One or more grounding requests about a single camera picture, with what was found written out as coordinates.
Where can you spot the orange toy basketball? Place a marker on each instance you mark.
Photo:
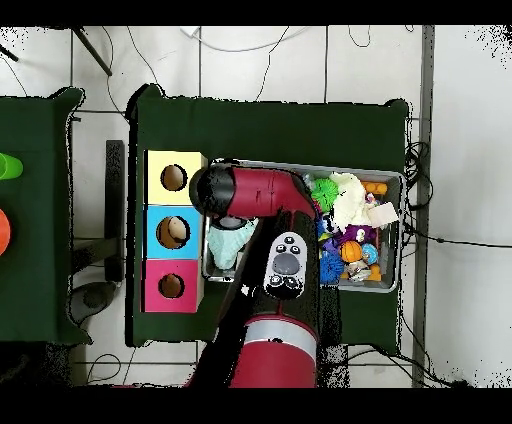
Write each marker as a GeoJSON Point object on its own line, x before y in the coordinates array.
{"type": "Point", "coordinates": [350, 252]}

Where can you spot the orange round object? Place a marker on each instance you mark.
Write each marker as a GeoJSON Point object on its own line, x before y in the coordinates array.
{"type": "Point", "coordinates": [4, 232]}

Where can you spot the black tripod leg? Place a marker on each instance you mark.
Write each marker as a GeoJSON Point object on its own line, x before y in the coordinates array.
{"type": "Point", "coordinates": [92, 50]}

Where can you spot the clear mesh bin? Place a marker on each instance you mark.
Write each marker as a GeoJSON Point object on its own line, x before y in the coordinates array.
{"type": "Point", "coordinates": [389, 268]}

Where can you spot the green cup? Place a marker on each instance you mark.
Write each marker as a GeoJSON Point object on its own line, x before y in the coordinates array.
{"type": "Point", "coordinates": [8, 166]}

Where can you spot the plain wooden block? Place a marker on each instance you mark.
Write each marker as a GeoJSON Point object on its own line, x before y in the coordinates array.
{"type": "Point", "coordinates": [382, 215]}

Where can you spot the green spiky ball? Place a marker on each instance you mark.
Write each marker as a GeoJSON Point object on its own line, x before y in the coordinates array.
{"type": "Point", "coordinates": [326, 194]}

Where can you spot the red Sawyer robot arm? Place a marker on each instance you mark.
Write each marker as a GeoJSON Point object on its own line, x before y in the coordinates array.
{"type": "Point", "coordinates": [264, 192]}

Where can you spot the cream knitted cloth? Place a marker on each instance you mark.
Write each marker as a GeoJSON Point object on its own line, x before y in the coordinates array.
{"type": "Point", "coordinates": [350, 204]}

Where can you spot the wooden box with three holes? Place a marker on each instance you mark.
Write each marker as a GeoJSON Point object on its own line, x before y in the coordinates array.
{"type": "Point", "coordinates": [192, 232]}

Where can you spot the mint green cloth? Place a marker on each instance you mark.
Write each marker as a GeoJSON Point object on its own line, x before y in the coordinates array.
{"type": "Point", "coordinates": [228, 246]}

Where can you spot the blue spiky ball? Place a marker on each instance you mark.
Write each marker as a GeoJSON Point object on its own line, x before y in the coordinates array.
{"type": "Point", "coordinates": [331, 270]}

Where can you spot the dark green table cloth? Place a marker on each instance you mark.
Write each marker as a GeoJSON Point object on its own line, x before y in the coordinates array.
{"type": "Point", "coordinates": [280, 128]}
{"type": "Point", "coordinates": [40, 200]}

